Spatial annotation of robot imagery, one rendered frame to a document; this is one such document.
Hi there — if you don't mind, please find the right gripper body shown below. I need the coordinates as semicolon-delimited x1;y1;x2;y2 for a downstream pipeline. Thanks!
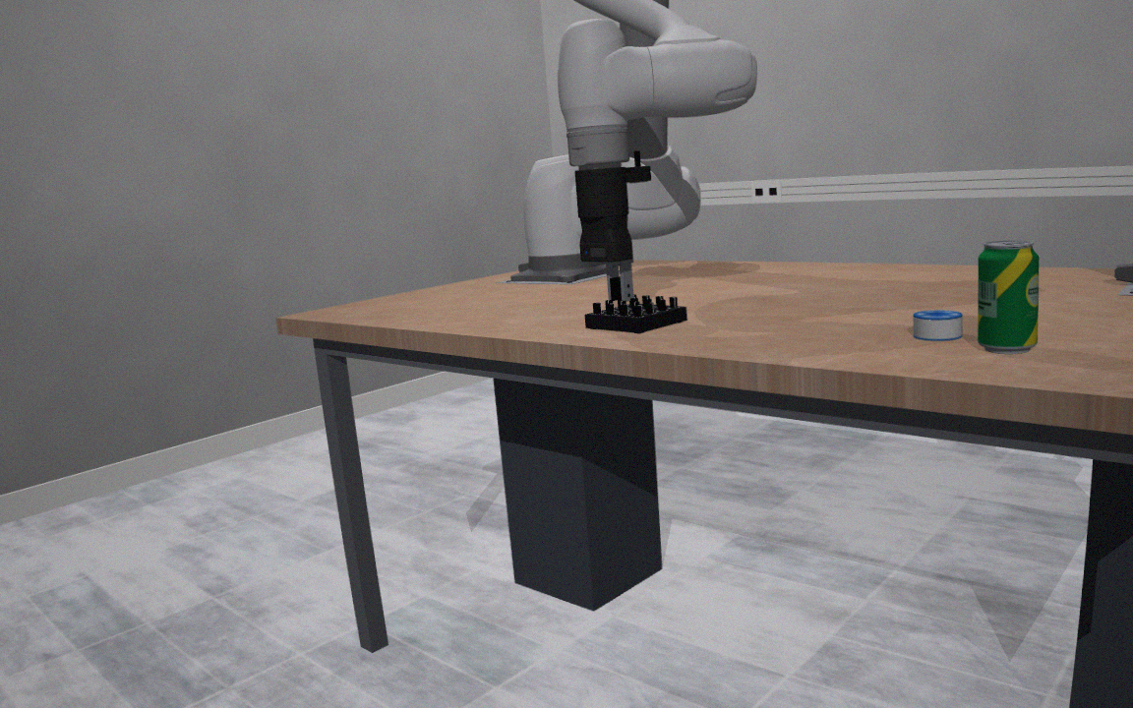
567;125;651;262

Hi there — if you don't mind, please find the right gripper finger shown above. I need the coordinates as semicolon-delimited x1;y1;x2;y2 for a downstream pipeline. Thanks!
593;262;621;301
607;258;633;301

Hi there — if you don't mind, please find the green drink can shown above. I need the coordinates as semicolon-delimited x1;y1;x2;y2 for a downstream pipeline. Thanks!
978;240;1039;355

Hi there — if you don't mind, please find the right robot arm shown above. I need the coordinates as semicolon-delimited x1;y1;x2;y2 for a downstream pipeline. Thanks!
510;0;757;282

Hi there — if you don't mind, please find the black knob panel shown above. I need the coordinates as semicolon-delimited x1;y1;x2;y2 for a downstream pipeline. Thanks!
585;295;687;333

